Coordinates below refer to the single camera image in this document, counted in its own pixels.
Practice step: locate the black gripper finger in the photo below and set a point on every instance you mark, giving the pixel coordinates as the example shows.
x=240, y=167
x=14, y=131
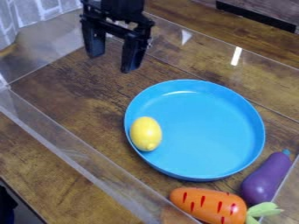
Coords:
x=93, y=37
x=133, y=51

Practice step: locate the clear acrylic enclosure wall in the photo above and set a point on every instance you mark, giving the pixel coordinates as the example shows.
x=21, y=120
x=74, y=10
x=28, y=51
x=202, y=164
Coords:
x=66, y=156

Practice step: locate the purple toy eggplant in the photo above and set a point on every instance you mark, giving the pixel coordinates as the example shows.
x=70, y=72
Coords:
x=257, y=187

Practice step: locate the white patterned curtain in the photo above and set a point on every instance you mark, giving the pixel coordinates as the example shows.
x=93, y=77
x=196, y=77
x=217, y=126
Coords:
x=18, y=13

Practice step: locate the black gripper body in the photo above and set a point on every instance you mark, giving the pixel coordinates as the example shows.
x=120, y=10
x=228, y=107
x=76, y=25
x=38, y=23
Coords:
x=120, y=16

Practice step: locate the yellow toy lemon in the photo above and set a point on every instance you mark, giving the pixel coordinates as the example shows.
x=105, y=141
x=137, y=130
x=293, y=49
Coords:
x=145, y=133

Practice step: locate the orange toy carrot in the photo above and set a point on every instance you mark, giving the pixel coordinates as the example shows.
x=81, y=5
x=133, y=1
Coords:
x=218, y=207

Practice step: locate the blue round tray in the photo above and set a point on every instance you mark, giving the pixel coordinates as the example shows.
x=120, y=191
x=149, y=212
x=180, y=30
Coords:
x=213, y=133

